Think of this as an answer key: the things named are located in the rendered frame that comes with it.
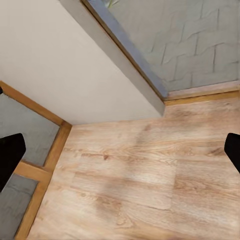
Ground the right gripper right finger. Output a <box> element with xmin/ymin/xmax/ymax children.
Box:
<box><xmin>224</xmin><ymin>133</ymin><xmax>240</xmax><ymax>173</ymax></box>

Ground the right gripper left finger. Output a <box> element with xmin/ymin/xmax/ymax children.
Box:
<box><xmin>0</xmin><ymin>133</ymin><xmax>26</xmax><ymax>193</ymax></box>

